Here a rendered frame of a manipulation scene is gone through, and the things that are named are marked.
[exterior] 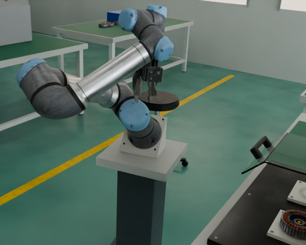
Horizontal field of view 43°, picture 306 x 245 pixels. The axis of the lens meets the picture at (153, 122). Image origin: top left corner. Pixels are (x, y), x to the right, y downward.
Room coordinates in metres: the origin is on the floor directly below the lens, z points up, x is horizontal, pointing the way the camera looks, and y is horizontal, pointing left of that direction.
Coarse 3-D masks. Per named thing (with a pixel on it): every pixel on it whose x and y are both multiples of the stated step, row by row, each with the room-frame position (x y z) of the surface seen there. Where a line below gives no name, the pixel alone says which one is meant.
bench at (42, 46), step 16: (0, 48) 3.42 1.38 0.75; (16, 48) 3.46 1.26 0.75; (32, 48) 3.49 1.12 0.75; (48, 48) 3.53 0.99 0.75; (64, 48) 3.58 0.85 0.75; (80, 48) 3.76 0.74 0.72; (0, 64) 2.97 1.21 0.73; (16, 64) 3.10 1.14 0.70; (80, 64) 3.80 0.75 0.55; (0, 128) 2.97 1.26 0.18
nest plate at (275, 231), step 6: (282, 210) 1.12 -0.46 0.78; (276, 216) 1.09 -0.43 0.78; (276, 222) 1.06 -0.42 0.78; (270, 228) 1.02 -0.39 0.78; (276, 228) 1.02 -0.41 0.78; (270, 234) 1.00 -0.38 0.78; (276, 234) 0.99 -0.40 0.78; (282, 234) 1.00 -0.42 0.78; (288, 234) 1.00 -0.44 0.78; (282, 240) 0.98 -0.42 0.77; (288, 240) 0.97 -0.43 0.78; (294, 240) 0.97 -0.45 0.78; (300, 240) 0.97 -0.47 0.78
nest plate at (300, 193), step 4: (296, 184) 1.30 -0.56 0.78; (300, 184) 1.31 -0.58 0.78; (304, 184) 1.31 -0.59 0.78; (296, 188) 1.28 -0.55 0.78; (300, 188) 1.28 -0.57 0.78; (304, 188) 1.28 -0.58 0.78; (292, 192) 1.24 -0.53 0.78; (296, 192) 1.24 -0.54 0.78; (300, 192) 1.25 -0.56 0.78; (304, 192) 1.25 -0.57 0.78; (288, 196) 1.22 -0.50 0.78; (292, 196) 1.22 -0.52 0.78; (296, 196) 1.22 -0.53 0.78; (300, 196) 1.22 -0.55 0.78; (304, 196) 1.22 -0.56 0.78; (292, 200) 1.20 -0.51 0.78; (296, 200) 1.19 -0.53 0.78; (300, 200) 1.19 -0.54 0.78; (304, 200) 1.20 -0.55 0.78; (300, 204) 1.19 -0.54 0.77; (304, 204) 1.18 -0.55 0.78
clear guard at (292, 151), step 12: (276, 144) 1.05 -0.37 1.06; (288, 144) 1.05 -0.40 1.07; (300, 144) 1.05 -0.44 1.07; (264, 156) 0.99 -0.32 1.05; (276, 156) 0.96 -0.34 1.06; (288, 156) 0.97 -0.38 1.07; (300, 156) 0.97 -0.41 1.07; (252, 168) 0.95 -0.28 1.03; (288, 168) 0.90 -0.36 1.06; (300, 168) 0.90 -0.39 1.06
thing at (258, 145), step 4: (264, 136) 1.10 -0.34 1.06; (260, 140) 1.07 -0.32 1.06; (264, 140) 1.08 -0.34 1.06; (268, 140) 1.09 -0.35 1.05; (256, 144) 1.04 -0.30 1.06; (260, 144) 1.05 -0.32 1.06; (264, 144) 1.09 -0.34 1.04; (268, 144) 1.08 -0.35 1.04; (252, 148) 1.02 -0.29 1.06; (256, 148) 1.02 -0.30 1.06; (252, 152) 1.01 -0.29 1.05; (256, 152) 1.01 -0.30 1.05; (260, 152) 1.02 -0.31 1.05; (256, 156) 1.01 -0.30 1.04; (260, 156) 1.00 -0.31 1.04
